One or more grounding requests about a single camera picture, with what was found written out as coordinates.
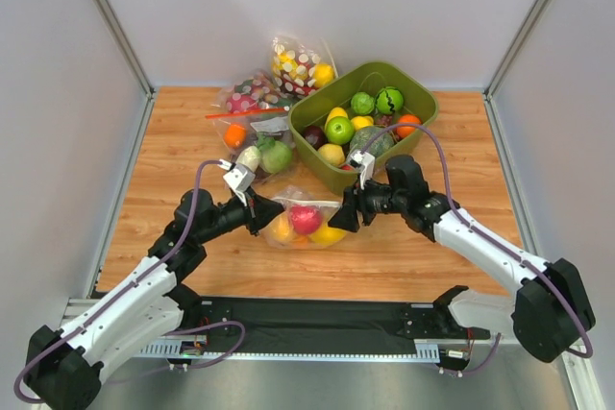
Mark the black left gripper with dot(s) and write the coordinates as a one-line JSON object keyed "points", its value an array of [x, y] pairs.
{"points": [[254, 213]]}

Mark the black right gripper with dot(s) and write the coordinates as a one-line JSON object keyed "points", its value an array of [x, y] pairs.
{"points": [[357, 206]]}

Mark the clear zip bag with fruit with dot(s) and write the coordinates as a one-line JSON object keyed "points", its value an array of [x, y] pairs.
{"points": [[280, 233]]}

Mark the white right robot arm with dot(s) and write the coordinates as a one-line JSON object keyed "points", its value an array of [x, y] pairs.
{"points": [[546, 308]]}

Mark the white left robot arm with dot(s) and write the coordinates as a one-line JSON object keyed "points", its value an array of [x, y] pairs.
{"points": [[67, 367]]}

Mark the fake red peach in bag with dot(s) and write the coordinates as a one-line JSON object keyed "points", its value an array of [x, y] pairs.
{"points": [[305, 219]]}

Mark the fake green cabbage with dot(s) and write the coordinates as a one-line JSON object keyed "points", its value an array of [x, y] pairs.
{"points": [[276, 156]]}

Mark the fake yellow quince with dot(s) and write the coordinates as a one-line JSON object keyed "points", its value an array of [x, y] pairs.
{"points": [[333, 154]]}

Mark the clear bag with orange zipper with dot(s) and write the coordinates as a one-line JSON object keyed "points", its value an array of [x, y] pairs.
{"points": [[267, 122]]}

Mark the fake orange in bag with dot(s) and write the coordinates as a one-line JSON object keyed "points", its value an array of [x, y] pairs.
{"points": [[234, 136]]}

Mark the fake netted melon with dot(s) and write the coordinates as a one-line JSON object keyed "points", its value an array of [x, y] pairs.
{"points": [[378, 143]]}

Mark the fake green apple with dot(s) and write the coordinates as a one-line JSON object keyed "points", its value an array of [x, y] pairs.
{"points": [[339, 130]]}

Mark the fake dark red plum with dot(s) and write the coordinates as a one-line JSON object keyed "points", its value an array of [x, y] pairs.
{"points": [[314, 136]]}

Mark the fake yellow pear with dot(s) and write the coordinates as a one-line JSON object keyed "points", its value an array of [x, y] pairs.
{"points": [[360, 122]]}

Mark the fake orange in bin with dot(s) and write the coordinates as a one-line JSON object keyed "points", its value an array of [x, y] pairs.
{"points": [[406, 125]]}

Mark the fake yellow lemon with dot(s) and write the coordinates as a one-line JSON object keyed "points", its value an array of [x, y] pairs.
{"points": [[336, 112]]}

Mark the fake bumpy green fruit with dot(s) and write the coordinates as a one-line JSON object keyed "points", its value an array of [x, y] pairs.
{"points": [[362, 103]]}

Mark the polka dot bag with strawberry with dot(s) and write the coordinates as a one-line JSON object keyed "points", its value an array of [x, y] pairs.
{"points": [[251, 92]]}

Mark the fake striped watermelon ball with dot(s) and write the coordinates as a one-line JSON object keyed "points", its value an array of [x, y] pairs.
{"points": [[388, 100]]}

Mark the polka dot bag with lemon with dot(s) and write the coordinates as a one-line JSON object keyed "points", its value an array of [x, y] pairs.
{"points": [[299, 69]]}

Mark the green plastic bin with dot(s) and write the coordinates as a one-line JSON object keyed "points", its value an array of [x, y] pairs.
{"points": [[369, 77]]}

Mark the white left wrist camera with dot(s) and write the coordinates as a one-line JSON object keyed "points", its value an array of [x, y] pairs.
{"points": [[239, 178]]}

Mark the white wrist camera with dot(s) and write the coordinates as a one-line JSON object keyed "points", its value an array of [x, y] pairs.
{"points": [[364, 163], [239, 178]]}

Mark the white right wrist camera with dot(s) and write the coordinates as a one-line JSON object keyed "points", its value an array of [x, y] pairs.
{"points": [[364, 163]]}

